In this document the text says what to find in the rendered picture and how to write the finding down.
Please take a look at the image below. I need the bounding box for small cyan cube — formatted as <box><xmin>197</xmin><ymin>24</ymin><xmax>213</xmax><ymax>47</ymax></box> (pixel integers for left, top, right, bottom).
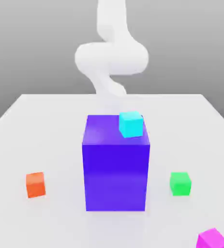
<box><xmin>119</xmin><ymin>111</ymin><xmax>144</xmax><ymax>139</ymax></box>

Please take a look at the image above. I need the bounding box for small green cube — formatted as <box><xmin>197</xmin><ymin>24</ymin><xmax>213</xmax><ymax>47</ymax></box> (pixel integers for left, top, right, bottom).
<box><xmin>169</xmin><ymin>171</ymin><xmax>192</xmax><ymax>197</ymax></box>

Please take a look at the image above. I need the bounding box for small orange cube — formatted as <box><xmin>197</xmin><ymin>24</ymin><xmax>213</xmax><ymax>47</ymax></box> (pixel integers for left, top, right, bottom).
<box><xmin>25</xmin><ymin>171</ymin><xmax>46</xmax><ymax>199</ymax></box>

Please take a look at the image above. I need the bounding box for small magenta cube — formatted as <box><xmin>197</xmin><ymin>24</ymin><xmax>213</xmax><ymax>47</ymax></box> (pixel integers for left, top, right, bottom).
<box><xmin>196</xmin><ymin>228</ymin><xmax>224</xmax><ymax>248</ymax></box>

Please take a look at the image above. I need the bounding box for large purple box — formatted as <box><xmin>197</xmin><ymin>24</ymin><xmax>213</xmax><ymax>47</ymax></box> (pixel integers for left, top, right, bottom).
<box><xmin>81</xmin><ymin>114</ymin><xmax>150</xmax><ymax>212</ymax></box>

